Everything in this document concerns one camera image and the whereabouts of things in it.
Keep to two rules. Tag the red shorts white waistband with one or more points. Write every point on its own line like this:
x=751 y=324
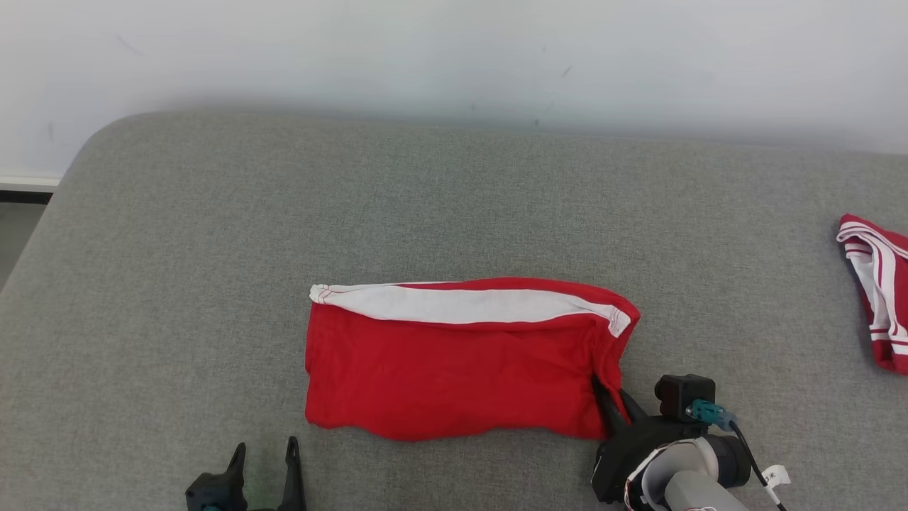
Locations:
x=454 y=376

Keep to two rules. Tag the red white basketball jersey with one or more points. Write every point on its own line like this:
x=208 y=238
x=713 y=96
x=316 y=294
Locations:
x=883 y=291

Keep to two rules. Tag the white wall baseboard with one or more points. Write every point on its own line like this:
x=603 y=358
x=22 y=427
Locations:
x=28 y=182

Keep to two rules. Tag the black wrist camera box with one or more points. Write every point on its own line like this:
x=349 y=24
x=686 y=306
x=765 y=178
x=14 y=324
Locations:
x=209 y=490
x=684 y=396

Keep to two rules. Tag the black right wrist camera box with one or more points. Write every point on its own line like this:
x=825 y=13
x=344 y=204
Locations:
x=684 y=396

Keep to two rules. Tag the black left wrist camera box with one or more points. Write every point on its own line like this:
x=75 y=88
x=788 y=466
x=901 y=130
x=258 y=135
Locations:
x=209 y=490

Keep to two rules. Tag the grey fabric sofa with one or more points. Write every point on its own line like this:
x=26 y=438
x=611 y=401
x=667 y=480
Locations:
x=284 y=248

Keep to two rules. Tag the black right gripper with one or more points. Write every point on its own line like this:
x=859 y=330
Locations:
x=631 y=454

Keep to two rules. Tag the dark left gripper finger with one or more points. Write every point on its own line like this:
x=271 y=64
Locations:
x=293 y=475
x=237 y=465

